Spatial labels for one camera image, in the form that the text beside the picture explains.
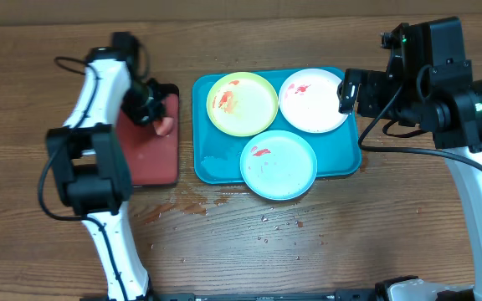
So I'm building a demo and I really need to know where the pink sponge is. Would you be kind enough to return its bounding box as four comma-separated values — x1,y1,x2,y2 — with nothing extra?
152,116,175,136

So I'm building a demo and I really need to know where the yellow-green plate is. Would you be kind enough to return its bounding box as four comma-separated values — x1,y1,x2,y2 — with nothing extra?
206,72,279,137

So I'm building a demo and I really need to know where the light blue plate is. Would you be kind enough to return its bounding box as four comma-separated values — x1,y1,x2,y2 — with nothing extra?
240,130,317,201

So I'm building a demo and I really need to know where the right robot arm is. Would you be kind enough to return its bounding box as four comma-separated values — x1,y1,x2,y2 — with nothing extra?
337,17,482,300

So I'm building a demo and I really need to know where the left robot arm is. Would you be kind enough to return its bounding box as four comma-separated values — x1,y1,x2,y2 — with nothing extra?
37,32,179,300

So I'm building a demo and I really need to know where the black tray with pink water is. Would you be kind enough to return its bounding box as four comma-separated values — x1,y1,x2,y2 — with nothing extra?
115,84,179,186

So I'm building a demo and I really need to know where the teal plastic tray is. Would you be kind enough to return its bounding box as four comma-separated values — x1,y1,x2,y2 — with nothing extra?
192,74,362,185

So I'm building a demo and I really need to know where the white pink plate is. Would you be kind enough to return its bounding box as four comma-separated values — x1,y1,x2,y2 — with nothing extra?
279,69,348,134

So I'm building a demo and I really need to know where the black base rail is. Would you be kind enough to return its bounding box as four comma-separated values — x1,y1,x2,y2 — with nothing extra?
79,288,392,301

